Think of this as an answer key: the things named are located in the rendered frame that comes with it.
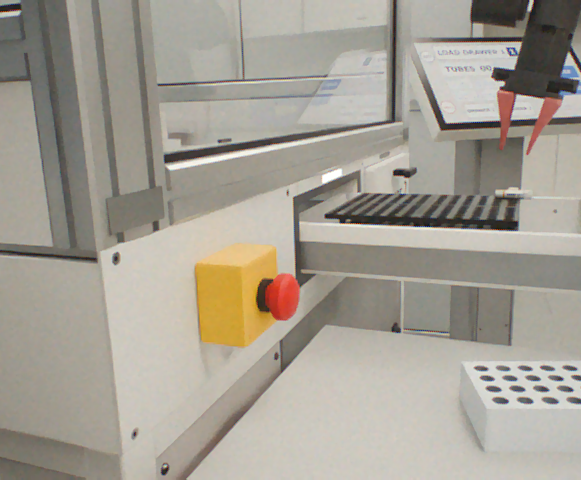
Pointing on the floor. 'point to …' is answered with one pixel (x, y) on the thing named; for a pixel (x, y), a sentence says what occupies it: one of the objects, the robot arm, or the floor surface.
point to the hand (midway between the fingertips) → (515, 146)
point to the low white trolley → (382, 417)
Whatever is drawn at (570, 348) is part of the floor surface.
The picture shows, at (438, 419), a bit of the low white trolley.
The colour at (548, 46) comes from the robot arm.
